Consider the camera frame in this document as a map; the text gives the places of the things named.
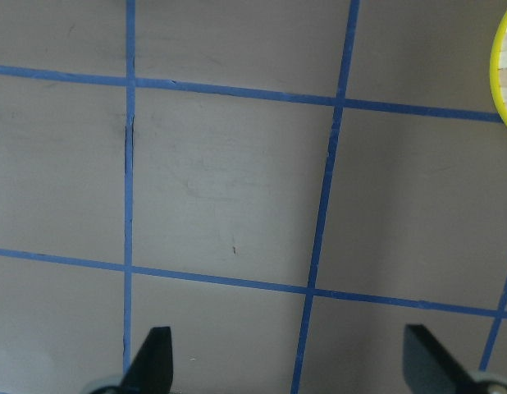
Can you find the yellow steamer layer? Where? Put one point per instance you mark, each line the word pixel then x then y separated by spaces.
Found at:
pixel 498 69

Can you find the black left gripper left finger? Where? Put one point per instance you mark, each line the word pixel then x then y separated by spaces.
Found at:
pixel 151 371

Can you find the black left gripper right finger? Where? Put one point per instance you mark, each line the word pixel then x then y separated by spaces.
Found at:
pixel 429 368

